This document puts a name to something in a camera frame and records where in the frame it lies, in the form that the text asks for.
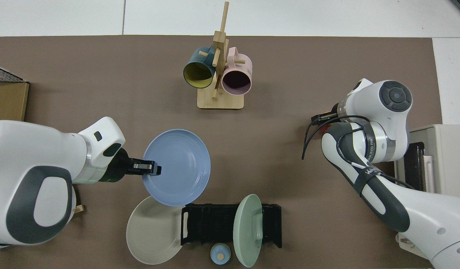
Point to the pink cup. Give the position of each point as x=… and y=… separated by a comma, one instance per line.
x=245, y=65

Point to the wooden cup stand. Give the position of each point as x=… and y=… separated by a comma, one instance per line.
x=220, y=101

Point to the brown table cloth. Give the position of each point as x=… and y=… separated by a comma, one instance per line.
x=271, y=160

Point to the blue plate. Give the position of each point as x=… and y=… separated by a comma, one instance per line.
x=181, y=168

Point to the black dish rack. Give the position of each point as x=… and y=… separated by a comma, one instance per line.
x=211, y=224

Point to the wooden peg plate rack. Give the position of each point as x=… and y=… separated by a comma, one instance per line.
x=79, y=209

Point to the green plate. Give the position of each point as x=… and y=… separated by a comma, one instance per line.
x=247, y=231

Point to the dark teal cup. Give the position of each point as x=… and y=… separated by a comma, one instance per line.
x=195, y=59

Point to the beige plate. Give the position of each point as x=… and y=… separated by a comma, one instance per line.
x=153, y=235

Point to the pale toaster oven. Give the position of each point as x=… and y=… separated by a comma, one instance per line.
x=450, y=160

